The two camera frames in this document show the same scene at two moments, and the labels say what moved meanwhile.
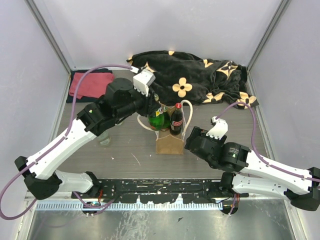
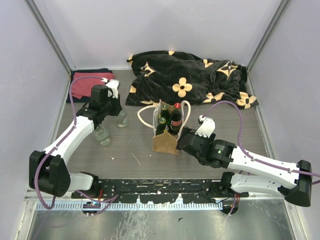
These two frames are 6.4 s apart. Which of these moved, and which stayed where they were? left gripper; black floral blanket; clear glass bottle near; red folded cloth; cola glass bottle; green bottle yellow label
Moved: green bottle yellow label; left gripper
Stayed: cola glass bottle; red folded cloth; clear glass bottle near; black floral blanket
